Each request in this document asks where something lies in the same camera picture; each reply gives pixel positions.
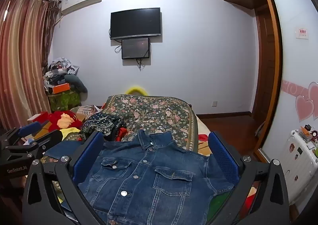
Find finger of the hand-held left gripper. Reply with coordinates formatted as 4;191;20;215
0;129;64;163
0;121;51;146

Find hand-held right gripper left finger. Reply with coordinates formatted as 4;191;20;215
22;131;110;225

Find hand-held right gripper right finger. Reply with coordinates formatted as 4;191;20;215
208;131;291;225

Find blue denim jacket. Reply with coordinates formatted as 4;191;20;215
45;129;235;225

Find red plush toy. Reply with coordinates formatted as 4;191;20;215
47;111;82;131

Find yellow cloth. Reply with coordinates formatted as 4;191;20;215
60;128;82;141

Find navy patterned cloth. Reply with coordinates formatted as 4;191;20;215
80;113;127;141

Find green patterned cloth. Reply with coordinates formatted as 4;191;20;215
48;91;81;112

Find red cloth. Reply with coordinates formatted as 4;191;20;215
116;127;128;141

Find orange box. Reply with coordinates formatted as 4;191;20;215
52;83;71;94

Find grey neck pillow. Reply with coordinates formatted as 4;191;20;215
65;74;88;94

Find pile of mixed clutter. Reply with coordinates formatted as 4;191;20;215
43;57;80;87

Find striped pink curtain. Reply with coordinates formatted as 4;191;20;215
0;0;54;131

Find green floral blanket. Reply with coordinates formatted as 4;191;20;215
103;94;199;153

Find small items on suitcase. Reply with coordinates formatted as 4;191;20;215
299;124;318;144

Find brown wooden door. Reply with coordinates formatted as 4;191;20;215
253;9;277;151

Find pink heart decal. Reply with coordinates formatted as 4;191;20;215
282;79;318;122

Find dark brown curtain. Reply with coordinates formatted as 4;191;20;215
42;0;62;74

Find small paper label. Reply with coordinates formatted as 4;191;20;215
296;27;310;39

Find yellow ring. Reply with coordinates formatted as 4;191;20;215
124;85;149;96

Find black monitor cable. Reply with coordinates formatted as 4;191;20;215
135;57;146;71

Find small black wall monitor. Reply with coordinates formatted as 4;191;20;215
121;37;151;60

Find large black wall television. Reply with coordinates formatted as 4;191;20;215
110;7;162;40

